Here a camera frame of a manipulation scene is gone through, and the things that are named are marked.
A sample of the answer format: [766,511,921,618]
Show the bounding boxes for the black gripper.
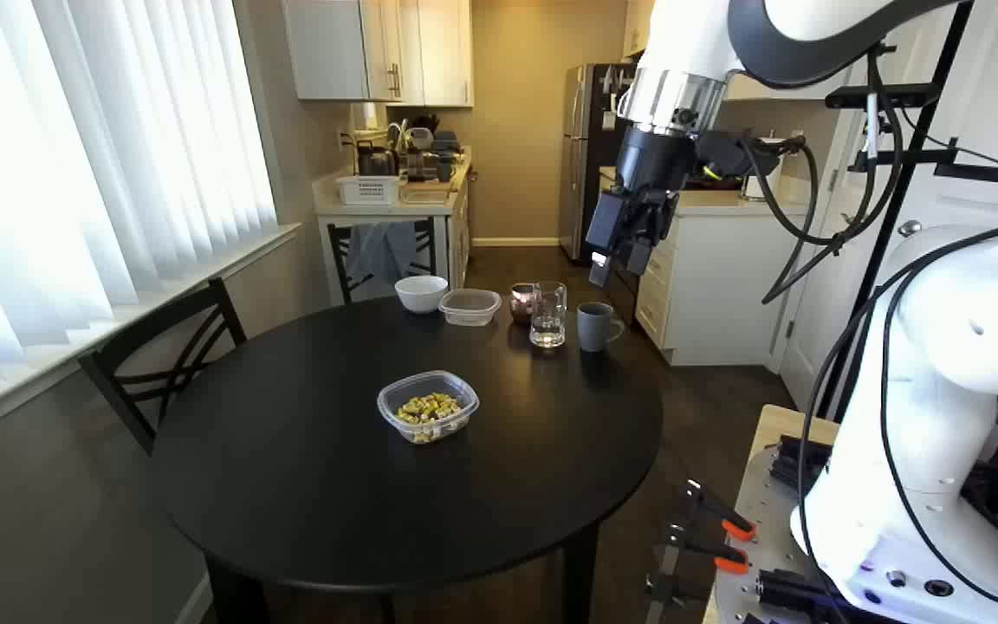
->
[581,121,689,295]

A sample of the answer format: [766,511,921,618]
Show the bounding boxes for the yellow candy pile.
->
[394,391,466,425]

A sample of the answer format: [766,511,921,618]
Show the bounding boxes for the clear plastic candy container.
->
[376,368,486,448]

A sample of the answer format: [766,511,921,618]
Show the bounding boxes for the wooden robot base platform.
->
[701,402,853,624]

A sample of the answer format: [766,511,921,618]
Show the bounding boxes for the empty clear plastic container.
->
[438,283,505,328]

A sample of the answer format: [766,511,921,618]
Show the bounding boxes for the dark grey mug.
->
[572,296,627,357]

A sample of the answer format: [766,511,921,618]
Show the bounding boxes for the white lower kitchen cabinet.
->
[633,186,796,370]

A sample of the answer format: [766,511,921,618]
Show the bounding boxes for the clear glass cup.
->
[526,283,572,352]

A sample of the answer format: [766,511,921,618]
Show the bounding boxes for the stainless steel refrigerator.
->
[559,57,642,265]

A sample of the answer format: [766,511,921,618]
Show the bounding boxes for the white ceramic bowl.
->
[391,273,451,316]

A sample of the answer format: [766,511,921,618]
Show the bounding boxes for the dark countertop appliances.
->
[351,108,466,183]

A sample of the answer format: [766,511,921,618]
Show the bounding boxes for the white kitchen counter unit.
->
[310,150,479,305]

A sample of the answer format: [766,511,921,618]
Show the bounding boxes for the black chair with cloth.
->
[327,219,439,308]

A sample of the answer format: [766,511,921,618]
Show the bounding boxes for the clear bin on counter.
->
[333,171,406,210]

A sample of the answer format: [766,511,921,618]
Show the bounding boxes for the white upper kitchen cabinets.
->
[282,0,479,109]

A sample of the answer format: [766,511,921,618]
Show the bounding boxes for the black chair by window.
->
[76,273,250,452]

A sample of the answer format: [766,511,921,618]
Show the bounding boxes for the white vertical window blinds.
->
[0,0,285,391]

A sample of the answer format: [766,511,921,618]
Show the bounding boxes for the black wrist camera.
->
[694,129,784,190]

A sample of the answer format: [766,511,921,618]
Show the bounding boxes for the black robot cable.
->
[737,136,998,610]

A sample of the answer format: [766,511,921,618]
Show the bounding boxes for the orange-handled black clamp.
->
[680,474,760,547]
[663,521,757,577]

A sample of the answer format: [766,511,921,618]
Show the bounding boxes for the black metal camera stand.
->
[816,0,998,422]

